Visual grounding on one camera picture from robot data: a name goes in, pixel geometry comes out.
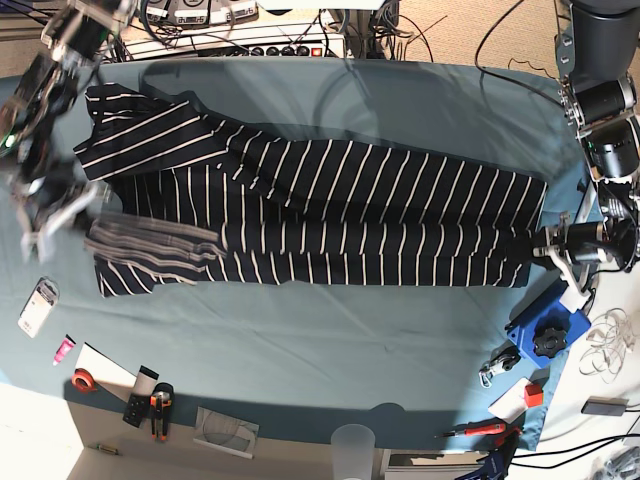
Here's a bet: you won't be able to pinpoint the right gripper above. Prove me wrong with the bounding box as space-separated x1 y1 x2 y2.
8 162 108 262

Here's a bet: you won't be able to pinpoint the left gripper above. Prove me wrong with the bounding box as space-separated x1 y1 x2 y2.
533 211 608 313

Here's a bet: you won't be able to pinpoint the navy white striped t-shirt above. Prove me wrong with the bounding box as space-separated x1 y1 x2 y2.
75 83 547 297

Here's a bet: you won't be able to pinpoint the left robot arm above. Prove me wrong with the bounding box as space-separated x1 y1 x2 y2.
532 1 639 313

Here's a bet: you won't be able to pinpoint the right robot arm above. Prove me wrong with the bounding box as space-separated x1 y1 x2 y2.
1 1 138 262

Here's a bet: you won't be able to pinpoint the white black marker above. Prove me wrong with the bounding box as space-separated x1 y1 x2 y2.
574 182 597 224

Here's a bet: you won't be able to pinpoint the blue box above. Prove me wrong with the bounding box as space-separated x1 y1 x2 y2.
506 280 591 369

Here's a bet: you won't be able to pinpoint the black star knob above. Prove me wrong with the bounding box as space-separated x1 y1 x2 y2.
533 327 567 359

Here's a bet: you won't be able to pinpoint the plastic blister pack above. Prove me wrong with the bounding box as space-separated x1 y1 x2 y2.
17 277 60 338

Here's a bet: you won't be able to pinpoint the metal carabiner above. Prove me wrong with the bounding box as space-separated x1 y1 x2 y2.
478 346 521 389

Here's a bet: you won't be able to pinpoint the red cube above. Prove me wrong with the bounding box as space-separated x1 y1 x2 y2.
524 383 544 408

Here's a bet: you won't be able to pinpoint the pink tube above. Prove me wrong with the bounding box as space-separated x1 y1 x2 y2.
53 335 76 366

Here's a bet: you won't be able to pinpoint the white card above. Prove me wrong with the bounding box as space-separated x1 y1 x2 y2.
488 378 531 424

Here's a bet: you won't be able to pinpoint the grey adapter box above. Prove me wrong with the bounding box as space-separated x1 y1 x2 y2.
581 398 627 417

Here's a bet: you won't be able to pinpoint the white paper sheet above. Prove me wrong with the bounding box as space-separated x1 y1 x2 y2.
75 343 136 388

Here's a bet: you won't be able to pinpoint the orange tape roll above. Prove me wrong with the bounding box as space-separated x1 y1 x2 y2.
71 368 97 394

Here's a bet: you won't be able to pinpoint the red screwdriver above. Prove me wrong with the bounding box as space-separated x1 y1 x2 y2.
437 422 507 438

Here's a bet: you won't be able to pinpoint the teal table cloth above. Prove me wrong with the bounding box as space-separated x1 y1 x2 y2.
1 58 582 448

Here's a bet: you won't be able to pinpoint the orange black pliers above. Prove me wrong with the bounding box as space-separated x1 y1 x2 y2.
150 382 175 442

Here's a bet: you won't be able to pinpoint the black remote control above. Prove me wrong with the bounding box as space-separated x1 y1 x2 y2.
123 366 159 428

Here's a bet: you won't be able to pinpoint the blue clamp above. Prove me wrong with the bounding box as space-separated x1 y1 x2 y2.
456 427 522 480

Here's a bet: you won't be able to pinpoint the power strip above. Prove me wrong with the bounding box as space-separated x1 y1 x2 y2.
197 43 338 58

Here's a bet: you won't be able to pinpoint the frosted plastic cup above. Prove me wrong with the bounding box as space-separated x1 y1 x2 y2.
331 424 375 480

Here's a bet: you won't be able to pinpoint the white cable bundle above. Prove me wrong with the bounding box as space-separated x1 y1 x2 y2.
578 308 636 385

